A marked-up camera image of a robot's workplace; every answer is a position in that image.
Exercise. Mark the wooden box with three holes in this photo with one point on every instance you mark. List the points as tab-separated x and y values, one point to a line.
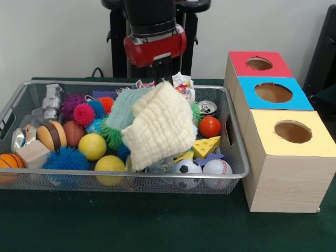
288	183

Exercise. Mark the red-orange smooth ball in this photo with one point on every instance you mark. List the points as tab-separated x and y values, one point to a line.
210	126

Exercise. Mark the white colourful-dotted wrapper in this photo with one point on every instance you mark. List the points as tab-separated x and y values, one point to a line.
185	86

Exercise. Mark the yellow foam ball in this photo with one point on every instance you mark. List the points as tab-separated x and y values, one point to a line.
92	146

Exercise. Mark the small white baseball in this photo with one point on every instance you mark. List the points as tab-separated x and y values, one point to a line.
217	168

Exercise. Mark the cream muslin cloth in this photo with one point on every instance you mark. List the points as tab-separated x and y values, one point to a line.
157	126

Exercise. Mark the toy hamburger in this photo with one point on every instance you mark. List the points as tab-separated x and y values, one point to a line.
51	135

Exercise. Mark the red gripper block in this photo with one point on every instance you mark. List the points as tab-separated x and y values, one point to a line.
155	50

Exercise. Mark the black chair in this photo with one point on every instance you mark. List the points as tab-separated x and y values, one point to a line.
323	52

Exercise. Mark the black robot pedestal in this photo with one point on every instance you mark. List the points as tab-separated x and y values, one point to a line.
118	52

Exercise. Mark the pink spiky rubber ball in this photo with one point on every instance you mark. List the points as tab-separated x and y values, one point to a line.
84	114

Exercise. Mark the small soccer ball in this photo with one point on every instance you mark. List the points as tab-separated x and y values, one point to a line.
187	168

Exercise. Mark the blue spiky rubber ball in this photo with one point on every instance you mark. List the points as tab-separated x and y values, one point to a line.
65	160

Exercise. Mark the yellow cheese wedge toy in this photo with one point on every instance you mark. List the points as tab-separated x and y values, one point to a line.
207	147

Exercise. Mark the light blue muslin cloth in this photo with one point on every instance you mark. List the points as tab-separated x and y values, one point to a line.
120	113

